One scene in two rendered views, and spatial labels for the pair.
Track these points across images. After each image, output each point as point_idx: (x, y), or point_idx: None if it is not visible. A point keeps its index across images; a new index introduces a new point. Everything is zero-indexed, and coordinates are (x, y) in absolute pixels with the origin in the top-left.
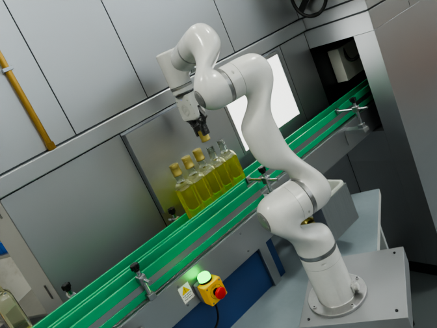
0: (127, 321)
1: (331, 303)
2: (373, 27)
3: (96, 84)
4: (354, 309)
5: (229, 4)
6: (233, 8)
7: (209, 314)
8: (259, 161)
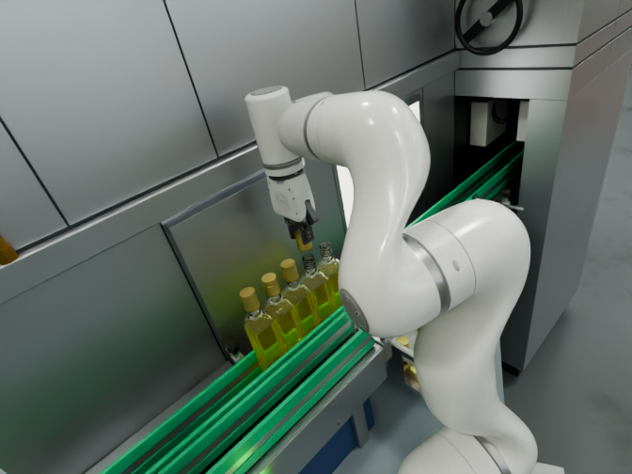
0: None
1: None
2: (568, 95)
3: (119, 130)
4: None
5: (374, 6)
6: (379, 14)
7: None
8: (434, 416)
